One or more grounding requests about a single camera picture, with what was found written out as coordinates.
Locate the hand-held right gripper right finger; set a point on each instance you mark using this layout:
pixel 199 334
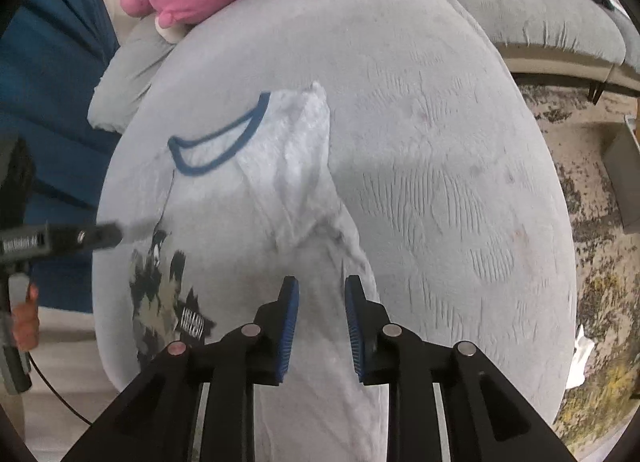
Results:
pixel 354 327

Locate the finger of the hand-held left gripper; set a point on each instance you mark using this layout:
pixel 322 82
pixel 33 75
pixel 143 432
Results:
pixel 85 238

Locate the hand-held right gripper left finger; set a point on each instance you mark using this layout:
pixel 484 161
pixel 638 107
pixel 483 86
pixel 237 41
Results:
pixel 290 327

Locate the white t-shirt with blue collar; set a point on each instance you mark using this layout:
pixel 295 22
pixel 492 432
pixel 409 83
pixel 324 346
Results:
pixel 300 166

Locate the person's left hand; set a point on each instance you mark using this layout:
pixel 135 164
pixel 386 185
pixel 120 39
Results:
pixel 27 327

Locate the blue cloth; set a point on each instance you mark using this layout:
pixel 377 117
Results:
pixel 60 91

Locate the grey cushion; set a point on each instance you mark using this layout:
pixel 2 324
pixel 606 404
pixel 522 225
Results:
pixel 125 81

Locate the grey round ottoman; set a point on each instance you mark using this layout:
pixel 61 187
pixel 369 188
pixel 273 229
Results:
pixel 425 116

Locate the white crumpled tissue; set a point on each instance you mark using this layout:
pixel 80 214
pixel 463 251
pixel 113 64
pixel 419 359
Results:
pixel 580 357

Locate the grey box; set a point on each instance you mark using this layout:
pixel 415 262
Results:
pixel 622 176

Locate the grey sofa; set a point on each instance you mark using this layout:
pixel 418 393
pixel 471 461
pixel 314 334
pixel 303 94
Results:
pixel 540 16

